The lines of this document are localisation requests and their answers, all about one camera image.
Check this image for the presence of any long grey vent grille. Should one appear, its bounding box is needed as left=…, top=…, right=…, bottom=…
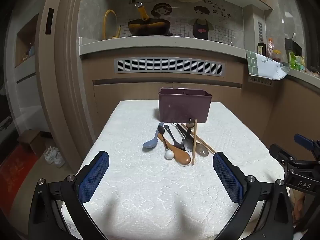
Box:
left=114, top=57, right=225, bottom=77

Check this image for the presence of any brown base cabinet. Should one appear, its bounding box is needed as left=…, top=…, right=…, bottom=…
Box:
left=81, top=55, right=320, bottom=155

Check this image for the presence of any glass lid with yellow rim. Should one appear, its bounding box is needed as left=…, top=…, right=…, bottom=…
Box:
left=103, top=9, right=118, bottom=40

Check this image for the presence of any black spoon with white ball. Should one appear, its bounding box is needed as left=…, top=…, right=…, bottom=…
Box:
left=157, top=126, right=174, bottom=160

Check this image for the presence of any black-handled utensil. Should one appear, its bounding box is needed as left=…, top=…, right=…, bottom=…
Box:
left=185, top=121, right=196, bottom=143

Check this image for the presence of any kitchen counter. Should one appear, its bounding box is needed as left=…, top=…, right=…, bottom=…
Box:
left=79, top=37, right=320, bottom=90

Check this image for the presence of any green packet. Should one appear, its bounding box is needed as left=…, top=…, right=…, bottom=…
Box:
left=289, top=51, right=305, bottom=70

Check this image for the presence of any brown wooden spoon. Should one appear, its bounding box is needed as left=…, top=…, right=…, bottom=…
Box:
left=157, top=133, right=192, bottom=167

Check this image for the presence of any metal shovel-shaped spoon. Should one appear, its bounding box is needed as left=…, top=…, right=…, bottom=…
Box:
left=172, top=122, right=193, bottom=152

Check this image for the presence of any purple plastic utensil holder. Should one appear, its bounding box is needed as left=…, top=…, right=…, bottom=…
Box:
left=158, top=88, right=213, bottom=123

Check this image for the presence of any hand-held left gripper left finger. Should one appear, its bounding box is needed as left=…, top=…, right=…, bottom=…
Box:
left=29, top=151, right=110, bottom=240

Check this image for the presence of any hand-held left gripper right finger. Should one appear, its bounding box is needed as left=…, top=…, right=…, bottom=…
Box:
left=212, top=151, right=294, bottom=240

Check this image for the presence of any red floor mat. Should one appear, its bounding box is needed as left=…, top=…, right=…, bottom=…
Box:
left=0, top=145, right=38, bottom=200

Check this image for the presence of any blue plastic spoon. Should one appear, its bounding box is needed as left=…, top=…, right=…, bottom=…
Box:
left=142, top=122, right=165, bottom=150

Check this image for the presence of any black box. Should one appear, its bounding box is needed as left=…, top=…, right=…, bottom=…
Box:
left=285, top=38, right=304, bottom=55

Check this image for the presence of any cartoon boy wall sticker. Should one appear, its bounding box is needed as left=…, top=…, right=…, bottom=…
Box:
left=189, top=5, right=213, bottom=40

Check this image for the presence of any white sneaker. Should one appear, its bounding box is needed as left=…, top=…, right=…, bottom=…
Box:
left=54, top=152, right=65, bottom=168
left=44, top=147, right=59, bottom=164

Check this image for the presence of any black wok with yellow handle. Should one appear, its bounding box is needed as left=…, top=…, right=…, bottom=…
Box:
left=127, top=2, right=170, bottom=37

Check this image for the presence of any metal spoon with slotted handle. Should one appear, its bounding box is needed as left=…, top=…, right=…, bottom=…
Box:
left=164, top=124, right=182, bottom=149

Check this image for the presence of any small grey vent grille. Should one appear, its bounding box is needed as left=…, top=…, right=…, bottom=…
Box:
left=248, top=75, right=274, bottom=86

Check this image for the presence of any beige door frame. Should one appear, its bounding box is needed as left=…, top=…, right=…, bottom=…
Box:
left=35, top=0, right=100, bottom=173

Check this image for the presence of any translucent grey spoon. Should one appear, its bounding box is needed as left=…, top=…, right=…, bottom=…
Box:
left=192, top=130, right=209, bottom=157

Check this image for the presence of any white embossed table cloth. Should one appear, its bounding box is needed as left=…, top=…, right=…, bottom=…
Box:
left=60, top=100, right=285, bottom=240

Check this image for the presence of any green and white towel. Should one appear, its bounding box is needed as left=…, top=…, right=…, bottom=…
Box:
left=245, top=50, right=291, bottom=80

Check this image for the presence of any person's right hand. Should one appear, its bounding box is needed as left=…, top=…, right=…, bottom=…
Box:
left=290, top=189, right=307, bottom=227

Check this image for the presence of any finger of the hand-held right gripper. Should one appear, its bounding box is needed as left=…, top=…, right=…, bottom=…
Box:
left=294, top=133, right=320, bottom=153
left=269, top=144, right=298, bottom=168

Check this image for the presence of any cartoon girl wall sticker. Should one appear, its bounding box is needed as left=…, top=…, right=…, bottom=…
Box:
left=150, top=2, right=173, bottom=34

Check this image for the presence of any wooden chopstick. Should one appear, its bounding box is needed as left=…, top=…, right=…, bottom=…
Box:
left=180, top=123, right=217, bottom=155
left=191, top=119, right=198, bottom=165

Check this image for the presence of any cardboard box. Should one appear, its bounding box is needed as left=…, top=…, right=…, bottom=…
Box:
left=19, top=129, right=47, bottom=155

